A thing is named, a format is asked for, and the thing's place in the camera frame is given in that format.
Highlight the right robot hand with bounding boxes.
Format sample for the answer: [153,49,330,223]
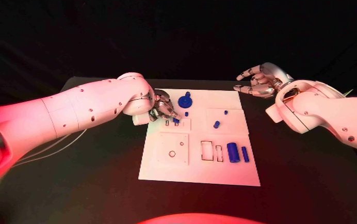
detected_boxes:
[234,62,296,100]

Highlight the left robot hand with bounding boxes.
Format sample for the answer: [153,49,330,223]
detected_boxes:
[149,89,182,122]

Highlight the white task board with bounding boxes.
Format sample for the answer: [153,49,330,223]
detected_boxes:
[139,88,261,187]

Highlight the blue gear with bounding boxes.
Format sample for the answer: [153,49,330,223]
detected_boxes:
[178,91,194,109]

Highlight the thick long blue cylinder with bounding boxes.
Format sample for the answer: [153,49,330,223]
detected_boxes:
[227,142,241,164]

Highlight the thin long blue cylinder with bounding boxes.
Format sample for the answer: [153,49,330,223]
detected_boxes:
[241,146,251,163]

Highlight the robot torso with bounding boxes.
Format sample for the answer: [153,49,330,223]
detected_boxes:
[137,213,266,224]

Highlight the white cable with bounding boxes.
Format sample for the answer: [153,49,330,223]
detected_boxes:
[21,130,86,161]
[11,129,88,168]

